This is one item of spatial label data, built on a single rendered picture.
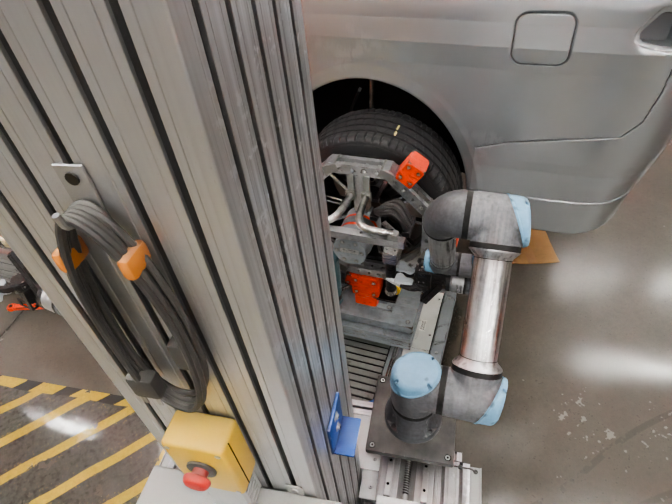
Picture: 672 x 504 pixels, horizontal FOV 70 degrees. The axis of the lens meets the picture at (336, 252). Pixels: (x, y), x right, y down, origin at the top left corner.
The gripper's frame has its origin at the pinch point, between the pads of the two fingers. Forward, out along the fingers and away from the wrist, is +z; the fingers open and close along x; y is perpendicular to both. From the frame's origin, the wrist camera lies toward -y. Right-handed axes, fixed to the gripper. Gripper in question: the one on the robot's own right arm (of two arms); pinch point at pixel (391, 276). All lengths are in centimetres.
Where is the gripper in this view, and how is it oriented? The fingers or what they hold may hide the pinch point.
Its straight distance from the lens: 165.9
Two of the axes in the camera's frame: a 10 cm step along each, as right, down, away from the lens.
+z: -9.6, -1.3, 2.6
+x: -2.8, 6.7, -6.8
